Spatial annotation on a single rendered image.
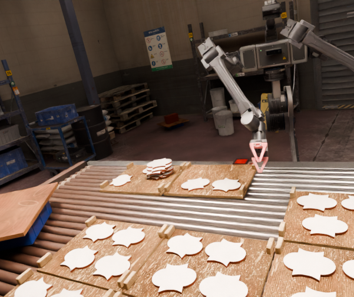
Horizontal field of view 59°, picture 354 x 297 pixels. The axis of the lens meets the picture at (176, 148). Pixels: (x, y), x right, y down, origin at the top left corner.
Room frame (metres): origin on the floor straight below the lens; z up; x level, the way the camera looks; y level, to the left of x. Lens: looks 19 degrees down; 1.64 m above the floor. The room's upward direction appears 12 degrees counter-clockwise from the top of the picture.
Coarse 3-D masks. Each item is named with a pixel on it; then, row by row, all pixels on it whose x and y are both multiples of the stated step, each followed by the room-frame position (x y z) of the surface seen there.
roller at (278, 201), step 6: (60, 186) 1.87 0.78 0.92; (66, 186) 1.85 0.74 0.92; (72, 186) 1.83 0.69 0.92; (78, 186) 1.81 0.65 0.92; (198, 198) 1.36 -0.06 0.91; (204, 198) 1.35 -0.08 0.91; (210, 198) 1.33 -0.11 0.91; (216, 198) 1.32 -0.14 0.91; (246, 198) 1.25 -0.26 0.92; (252, 198) 1.24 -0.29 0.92; (258, 198) 1.23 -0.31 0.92; (264, 198) 1.22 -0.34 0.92; (270, 198) 1.21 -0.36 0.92; (276, 198) 1.20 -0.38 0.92
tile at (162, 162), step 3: (162, 159) 1.75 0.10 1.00; (165, 159) 1.74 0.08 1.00; (168, 159) 1.73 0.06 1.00; (150, 162) 1.74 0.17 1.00; (153, 162) 1.73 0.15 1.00; (156, 162) 1.72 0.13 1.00; (159, 162) 1.71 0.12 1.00; (162, 162) 1.70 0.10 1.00; (165, 162) 1.69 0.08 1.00; (168, 162) 1.68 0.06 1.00; (171, 162) 1.69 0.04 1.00; (147, 165) 1.70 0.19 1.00; (150, 165) 1.69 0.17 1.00; (153, 165) 1.68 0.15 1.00; (156, 165) 1.67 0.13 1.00; (159, 165) 1.66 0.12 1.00; (162, 165) 1.65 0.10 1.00; (165, 165) 1.64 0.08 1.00; (153, 168) 1.65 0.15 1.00
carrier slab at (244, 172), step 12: (192, 168) 1.68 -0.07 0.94; (204, 168) 1.65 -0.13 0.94; (216, 168) 1.61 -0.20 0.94; (228, 168) 1.58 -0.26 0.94; (240, 168) 1.55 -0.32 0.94; (180, 180) 1.55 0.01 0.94; (216, 180) 1.46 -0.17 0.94; (240, 180) 1.40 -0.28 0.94; (168, 192) 1.43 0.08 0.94; (180, 192) 1.41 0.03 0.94; (192, 192) 1.38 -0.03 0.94; (204, 192) 1.36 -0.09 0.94; (216, 192) 1.33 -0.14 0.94; (228, 192) 1.31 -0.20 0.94
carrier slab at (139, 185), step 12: (132, 168) 1.89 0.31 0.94; (144, 168) 1.84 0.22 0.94; (132, 180) 1.68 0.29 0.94; (144, 180) 1.65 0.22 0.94; (156, 180) 1.61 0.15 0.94; (168, 180) 1.58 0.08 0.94; (108, 192) 1.61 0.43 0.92; (120, 192) 1.57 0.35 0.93; (132, 192) 1.53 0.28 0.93; (144, 192) 1.49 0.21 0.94; (156, 192) 1.46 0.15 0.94
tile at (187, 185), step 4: (188, 180) 1.50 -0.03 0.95; (192, 180) 1.49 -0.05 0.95; (196, 180) 1.48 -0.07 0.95; (200, 180) 1.47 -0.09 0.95; (204, 180) 1.46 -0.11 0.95; (208, 180) 1.46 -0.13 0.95; (184, 184) 1.46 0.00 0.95; (188, 184) 1.45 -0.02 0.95; (192, 184) 1.45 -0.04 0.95; (196, 184) 1.44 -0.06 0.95; (200, 184) 1.43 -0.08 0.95; (204, 184) 1.42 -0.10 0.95; (208, 184) 1.42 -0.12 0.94; (184, 188) 1.42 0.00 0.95; (188, 188) 1.41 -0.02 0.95; (192, 188) 1.41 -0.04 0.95; (196, 188) 1.40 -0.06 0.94; (200, 188) 1.40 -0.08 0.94
